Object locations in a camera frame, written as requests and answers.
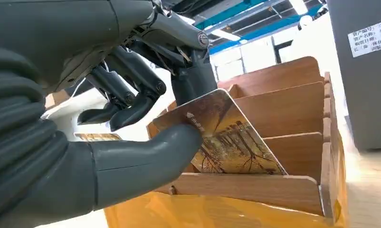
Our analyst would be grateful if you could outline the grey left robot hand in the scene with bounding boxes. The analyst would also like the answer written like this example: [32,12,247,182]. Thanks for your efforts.
[0,0,219,228]

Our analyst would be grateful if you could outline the card with tree print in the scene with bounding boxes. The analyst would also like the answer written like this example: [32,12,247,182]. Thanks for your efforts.
[152,88,288,176]

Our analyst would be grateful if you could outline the small wooden block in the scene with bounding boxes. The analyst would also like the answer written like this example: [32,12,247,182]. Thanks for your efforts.
[45,89,71,110]

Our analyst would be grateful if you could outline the ribbed grey left arm sleeve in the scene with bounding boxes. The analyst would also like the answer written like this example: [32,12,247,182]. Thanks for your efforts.
[0,45,70,221]

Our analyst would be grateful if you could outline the gold printed card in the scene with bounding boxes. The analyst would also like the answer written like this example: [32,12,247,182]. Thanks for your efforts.
[74,133,123,142]

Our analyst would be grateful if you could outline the ceiling light panel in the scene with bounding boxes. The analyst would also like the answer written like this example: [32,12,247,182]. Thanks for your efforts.
[288,0,309,16]
[210,28,241,42]

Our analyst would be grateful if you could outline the glossy yellow sheet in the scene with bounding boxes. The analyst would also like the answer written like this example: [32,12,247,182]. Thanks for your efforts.
[104,191,349,228]

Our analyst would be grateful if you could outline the wooden card box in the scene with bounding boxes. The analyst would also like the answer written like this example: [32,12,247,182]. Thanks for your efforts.
[146,56,349,222]

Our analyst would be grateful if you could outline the white printed label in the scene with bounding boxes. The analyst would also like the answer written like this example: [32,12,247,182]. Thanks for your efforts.
[348,19,381,58]

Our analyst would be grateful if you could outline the grey cabinet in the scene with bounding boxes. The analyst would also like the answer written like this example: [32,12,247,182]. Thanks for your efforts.
[327,0,381,152]

